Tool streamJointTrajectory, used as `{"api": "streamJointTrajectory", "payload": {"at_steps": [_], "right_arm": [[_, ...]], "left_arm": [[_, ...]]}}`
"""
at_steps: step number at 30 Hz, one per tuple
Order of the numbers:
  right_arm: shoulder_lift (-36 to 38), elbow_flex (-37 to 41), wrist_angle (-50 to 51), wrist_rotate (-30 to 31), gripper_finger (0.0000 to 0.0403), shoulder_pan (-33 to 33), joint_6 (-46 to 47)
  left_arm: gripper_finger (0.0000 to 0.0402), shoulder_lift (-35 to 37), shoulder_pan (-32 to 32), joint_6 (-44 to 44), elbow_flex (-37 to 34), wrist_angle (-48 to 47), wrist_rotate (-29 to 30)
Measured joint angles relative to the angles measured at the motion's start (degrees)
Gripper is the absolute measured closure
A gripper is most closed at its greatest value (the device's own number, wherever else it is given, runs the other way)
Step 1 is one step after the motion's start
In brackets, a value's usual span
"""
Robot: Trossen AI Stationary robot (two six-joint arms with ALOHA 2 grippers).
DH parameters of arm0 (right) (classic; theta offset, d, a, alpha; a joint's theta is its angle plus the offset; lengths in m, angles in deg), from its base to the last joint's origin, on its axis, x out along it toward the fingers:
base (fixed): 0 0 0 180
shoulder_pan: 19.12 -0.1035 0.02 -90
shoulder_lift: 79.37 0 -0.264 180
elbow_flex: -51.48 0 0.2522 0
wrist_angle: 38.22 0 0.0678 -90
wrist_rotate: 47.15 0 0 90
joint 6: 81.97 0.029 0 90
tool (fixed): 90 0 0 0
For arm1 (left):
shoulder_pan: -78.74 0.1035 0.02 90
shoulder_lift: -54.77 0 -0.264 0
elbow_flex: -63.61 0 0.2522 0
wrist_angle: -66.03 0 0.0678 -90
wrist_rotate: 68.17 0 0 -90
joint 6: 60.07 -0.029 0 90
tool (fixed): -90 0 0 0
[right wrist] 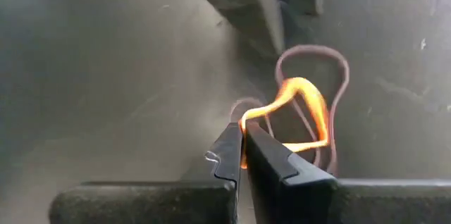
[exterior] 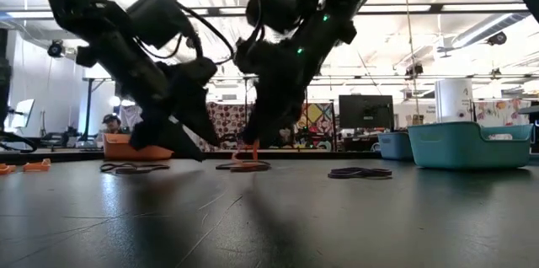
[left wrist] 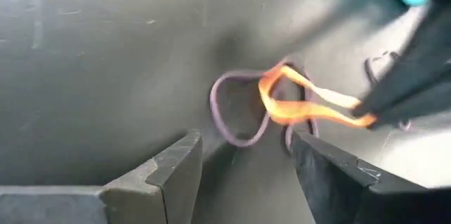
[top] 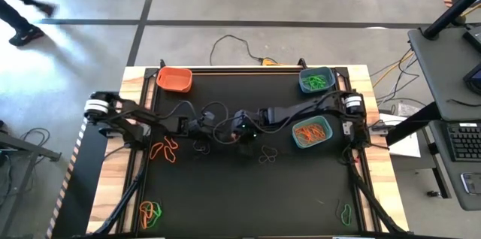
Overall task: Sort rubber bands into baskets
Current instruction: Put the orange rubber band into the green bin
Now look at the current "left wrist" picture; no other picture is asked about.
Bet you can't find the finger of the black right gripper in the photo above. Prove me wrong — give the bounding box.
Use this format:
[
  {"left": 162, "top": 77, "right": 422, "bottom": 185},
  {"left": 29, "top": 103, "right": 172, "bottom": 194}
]
[
  {"left": 352, "top": 0, "right": 451, "bottom": 116},
  {"left": 366, "top": 79, "right": 451, "bottom": 129}
]

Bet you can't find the black table mat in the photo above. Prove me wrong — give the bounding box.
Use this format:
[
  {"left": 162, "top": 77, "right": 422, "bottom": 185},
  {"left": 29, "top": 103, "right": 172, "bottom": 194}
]
[{"left": 0, "top": 0, "right": 451, "bottom": 224}]

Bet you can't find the orange rubber band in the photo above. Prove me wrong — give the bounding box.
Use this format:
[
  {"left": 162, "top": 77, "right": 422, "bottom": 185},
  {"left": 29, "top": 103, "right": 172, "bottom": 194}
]
[{"left": 259, "top": 65, "right": 376, "bottom": 128}]

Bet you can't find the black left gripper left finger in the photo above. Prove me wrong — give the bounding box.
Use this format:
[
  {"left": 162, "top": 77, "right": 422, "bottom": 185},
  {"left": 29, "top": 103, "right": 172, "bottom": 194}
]
[{"left": 0, "top": 130, "right": 204, "bottom": 224}]

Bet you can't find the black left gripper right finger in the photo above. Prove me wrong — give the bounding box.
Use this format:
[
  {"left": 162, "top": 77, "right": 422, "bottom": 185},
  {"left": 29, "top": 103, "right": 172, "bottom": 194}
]
[{"left": 290, "top": 128, "right": 451, "bottom": 224}]

